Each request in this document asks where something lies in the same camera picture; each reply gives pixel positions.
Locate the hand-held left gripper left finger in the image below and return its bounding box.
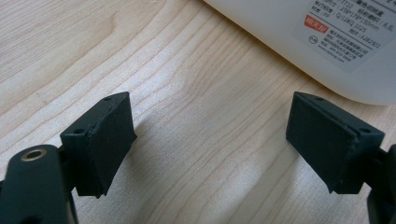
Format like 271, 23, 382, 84
60, 91, 138, 199

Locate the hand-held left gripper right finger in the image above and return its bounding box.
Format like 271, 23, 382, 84
285, 91, 386, 194

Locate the white plastic storage bin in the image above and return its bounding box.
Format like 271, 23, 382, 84
204, 0, 396, 106

